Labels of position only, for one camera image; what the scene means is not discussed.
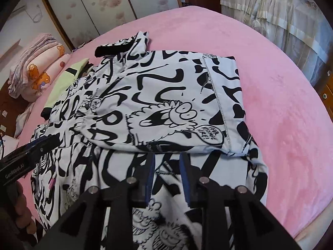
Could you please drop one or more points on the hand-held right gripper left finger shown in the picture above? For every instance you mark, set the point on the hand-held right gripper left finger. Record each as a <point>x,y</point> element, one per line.
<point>149,179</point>

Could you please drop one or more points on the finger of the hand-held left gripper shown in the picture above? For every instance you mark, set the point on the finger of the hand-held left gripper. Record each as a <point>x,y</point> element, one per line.
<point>44,143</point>

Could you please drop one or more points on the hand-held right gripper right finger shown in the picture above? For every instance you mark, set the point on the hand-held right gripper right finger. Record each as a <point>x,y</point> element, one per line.
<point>186,179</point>

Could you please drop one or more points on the black and white printed jacket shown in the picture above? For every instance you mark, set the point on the black and white printed jacket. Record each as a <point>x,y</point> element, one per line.
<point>156,83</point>

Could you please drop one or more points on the person's left hand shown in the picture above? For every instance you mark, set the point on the person's left hand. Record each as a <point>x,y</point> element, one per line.
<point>24,208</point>

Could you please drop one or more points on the light green and black garment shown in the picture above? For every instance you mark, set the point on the light green and black garment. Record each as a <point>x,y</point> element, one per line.
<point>62,83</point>

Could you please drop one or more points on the pink bed blanket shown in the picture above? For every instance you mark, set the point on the pink bed blanket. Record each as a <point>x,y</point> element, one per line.
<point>273,96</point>

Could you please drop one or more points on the floral sliding door wardrobe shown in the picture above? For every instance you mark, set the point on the floral sliding door wardrobe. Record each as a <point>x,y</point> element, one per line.
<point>104,2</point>

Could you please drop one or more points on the wooden drawer cabinet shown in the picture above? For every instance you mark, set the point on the wooden drawer cabinet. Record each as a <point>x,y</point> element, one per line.
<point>326,93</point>

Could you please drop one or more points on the bed with beige ruffled cover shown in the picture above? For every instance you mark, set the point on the bed with beige ruffled cover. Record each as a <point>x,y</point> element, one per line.
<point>281,13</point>

